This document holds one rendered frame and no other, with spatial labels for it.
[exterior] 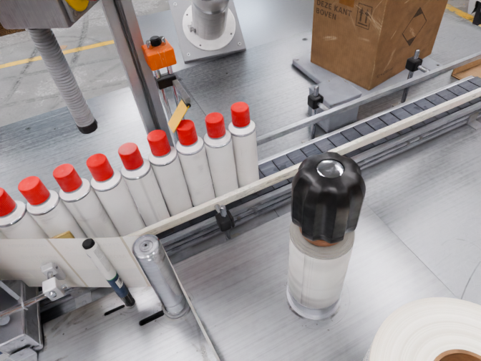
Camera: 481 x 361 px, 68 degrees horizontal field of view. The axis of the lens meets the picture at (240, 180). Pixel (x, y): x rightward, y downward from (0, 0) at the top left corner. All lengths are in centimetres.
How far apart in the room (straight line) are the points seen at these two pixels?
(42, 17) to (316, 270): 46
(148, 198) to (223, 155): 16
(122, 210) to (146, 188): 6
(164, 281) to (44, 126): 82
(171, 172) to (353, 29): 68
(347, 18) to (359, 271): 70
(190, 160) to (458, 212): 57
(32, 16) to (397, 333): 57
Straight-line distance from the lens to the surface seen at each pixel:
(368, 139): 86
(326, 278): 51
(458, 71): 131
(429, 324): 50
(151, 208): 68
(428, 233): 82
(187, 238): 74
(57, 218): 66
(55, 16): 52
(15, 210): 67
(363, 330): 63
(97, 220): 68
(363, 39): 109
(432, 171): 94
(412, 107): 104
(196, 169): 67
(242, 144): 67
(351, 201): 40
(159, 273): 52
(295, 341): 61
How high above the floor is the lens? 146
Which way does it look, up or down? 47 degrees down
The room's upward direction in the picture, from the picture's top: 7 degrees counter-clockwise
